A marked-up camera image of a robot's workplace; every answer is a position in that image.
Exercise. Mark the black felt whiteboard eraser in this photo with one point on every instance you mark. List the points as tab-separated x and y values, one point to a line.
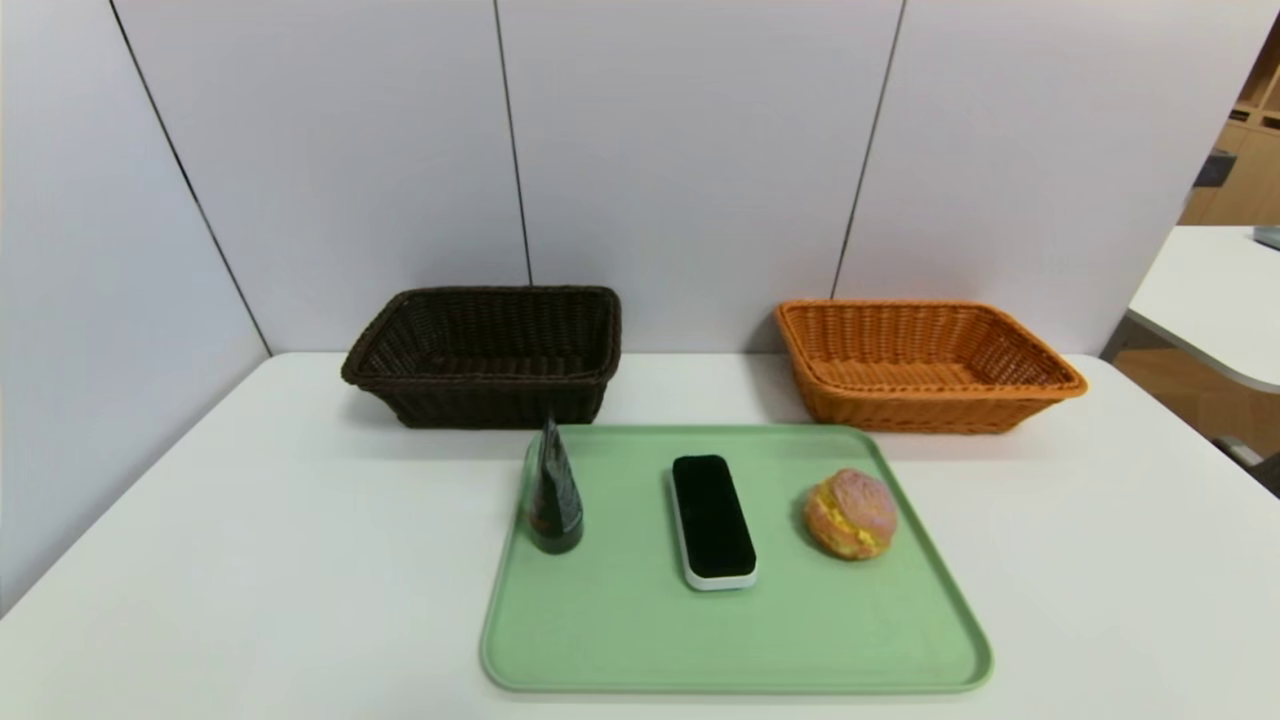
712	515

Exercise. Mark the pink and yellow bread bun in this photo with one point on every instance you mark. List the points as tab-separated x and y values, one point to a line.
850	515

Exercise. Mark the orange wicker basket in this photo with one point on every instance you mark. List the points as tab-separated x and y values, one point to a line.
900	405

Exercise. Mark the white side table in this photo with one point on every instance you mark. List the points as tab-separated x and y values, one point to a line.
1215	295

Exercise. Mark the wooden shelf cabinet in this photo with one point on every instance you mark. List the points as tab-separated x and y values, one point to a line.
1250	170

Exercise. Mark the grey item on side table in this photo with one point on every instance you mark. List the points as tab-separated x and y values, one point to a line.
1269	237

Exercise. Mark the grey side table foot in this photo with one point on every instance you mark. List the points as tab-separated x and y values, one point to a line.
1240	450

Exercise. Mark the light green plastic tray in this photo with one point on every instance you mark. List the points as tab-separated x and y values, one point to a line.
620	630

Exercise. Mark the dark brown wicker basket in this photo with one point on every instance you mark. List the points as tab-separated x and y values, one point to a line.
480	405

